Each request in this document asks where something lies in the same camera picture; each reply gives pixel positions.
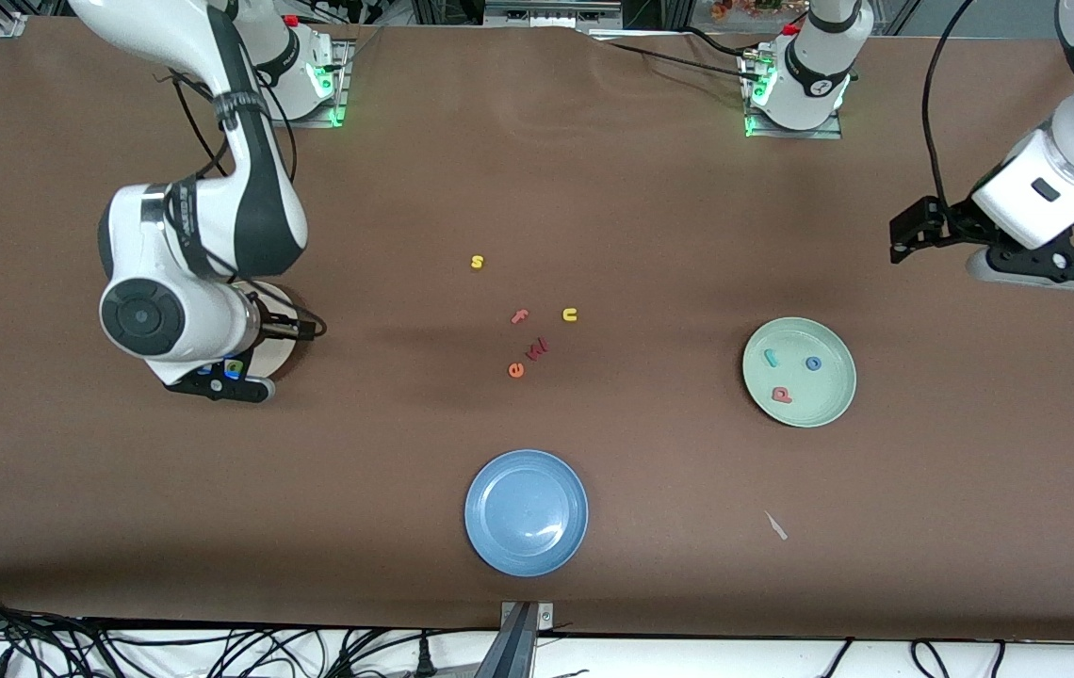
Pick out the orange brown decoration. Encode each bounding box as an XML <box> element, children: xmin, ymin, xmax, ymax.
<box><xmin>710</xmin><ymin>0</ymin><xmax>806</xmax><ymax>22</ymax></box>

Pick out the green round plate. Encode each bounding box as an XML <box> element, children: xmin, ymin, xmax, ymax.
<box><xmin>741</xmin><ymin>317</ymin><xmax>857</xmax><ymax>429</ymax></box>

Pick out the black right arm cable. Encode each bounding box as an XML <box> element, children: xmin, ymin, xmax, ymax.
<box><xmin>155</xmin><ymin>71</ymin><xmax>328</xmax><ymax>335</ymax></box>

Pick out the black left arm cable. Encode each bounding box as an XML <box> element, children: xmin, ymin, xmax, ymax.
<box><xmin>921</xmin><ymin>0</ymin><xmax>981</xmax><ymax>213</ymax></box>

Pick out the blue round plate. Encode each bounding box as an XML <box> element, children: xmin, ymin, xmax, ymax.
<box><xmin>464</xmin><ymin>449</ymin><xmax>590</xmax><ymax>577</ymax></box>

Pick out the grey power strip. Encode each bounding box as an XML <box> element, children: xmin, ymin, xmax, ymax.
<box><xmin>483</xmin><ymin>0</ymin><xmax>625</xmax><ymax>29</ymax></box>

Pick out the beige round plate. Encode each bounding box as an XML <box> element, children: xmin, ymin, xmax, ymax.
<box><xmin>217</xmin><ymin>281</ymin><xmax>301</xmax><ymax>382</ymax></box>

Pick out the brown table cover sheet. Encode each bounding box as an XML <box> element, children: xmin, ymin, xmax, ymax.
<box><xmin>0</xmin><ymin>14</ymin><xmax>1074</xmax><ymax>643</ymax></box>

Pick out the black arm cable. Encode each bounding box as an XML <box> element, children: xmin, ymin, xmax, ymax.
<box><xmin>155</xmin><ymin>71</ymin><xmax>328</xmax><ymax>335</ymax></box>
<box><xmin>921</xmin><ymin>0</ymin><xmax>981</xmax><ymax>213</ymax></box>

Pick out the metal table edge bracket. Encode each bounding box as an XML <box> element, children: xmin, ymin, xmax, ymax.
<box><xmin>499</xmin><ymin>601</ymin><xmax>555</xmax><ymax>678</ymax></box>

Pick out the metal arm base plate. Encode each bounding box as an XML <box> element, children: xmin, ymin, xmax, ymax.
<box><xmin>292</xmin><ymin>38</ymin><xmax>350</xmax><ymax>128</ymax></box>
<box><xmin>742</xmin><ymin>47</ymin><xmax>844</xmax><ymax>140</ymax></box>

